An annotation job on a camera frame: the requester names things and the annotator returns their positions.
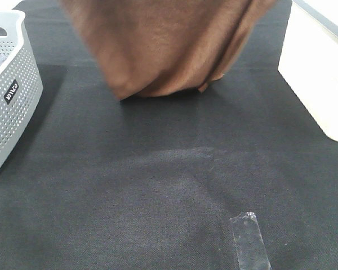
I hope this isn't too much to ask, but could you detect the white plastic storage bin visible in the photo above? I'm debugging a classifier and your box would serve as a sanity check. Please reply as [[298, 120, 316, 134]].
[[278, 1, 338, 142]]

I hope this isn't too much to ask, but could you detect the white perforated laundry basket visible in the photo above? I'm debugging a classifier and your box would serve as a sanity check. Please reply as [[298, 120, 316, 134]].
[[0, 10, 43, 168]]

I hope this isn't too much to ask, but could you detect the brown towel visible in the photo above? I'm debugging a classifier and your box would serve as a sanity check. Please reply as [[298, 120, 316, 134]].
[[60, 1, 274, 100]]

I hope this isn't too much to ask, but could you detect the clear tape strip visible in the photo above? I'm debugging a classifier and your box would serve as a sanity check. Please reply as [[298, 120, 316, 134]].
[[230, 212, 272, 270]]

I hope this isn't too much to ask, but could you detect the black table cloth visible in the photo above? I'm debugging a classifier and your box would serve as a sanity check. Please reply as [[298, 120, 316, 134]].
[[0, 1, 338, 269]]

